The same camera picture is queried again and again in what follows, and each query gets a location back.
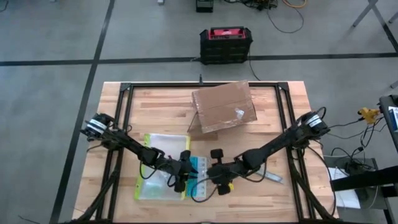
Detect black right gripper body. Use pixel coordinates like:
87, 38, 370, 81
206, 148, 247, 197

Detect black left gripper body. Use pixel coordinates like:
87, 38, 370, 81
169, 150, 195, 194

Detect white and teal flat pack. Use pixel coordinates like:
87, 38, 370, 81
185, 155, 208, 200

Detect mesh pouch with yellow trim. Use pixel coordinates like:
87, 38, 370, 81
134, 133, 192, 202

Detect grey metal utility knife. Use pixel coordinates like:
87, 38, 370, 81
256, 164, 284, 184

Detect brown cardboard box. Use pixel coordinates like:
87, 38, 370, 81
187, 80, 259, 141

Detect black and red toolbox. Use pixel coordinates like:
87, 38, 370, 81
199, 26, 254, 65

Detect white paper sheet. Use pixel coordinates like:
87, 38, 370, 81
328, 167, 362, 210

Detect black side cart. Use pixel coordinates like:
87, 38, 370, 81
323, 95, 398, 224

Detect yellow connector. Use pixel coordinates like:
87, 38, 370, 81
357, 107, 381, 126

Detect small black floor box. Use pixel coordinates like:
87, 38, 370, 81
195, 0, 215, 14

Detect blue and white box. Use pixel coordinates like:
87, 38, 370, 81
388, 106, 398, 133

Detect grey table legs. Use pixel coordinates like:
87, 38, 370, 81
352, 0, 398, 54

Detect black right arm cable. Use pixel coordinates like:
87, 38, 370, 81
190, 106, 327, 204

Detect black metal rig frame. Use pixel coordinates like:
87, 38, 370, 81
67, 81, 340, 224

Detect black toolbox cable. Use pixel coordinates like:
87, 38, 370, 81
248, 51, 262, 82

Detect black cable bundle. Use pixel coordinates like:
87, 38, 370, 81
310, 118, 387, 175

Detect tangled floor cables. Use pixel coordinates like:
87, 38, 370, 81
223, 0, 280, 11

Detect black floor cable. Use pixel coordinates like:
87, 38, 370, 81
266, 6, 305, 34

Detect yellow floor cable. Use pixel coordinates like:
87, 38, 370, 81
281, 0, 308, 9

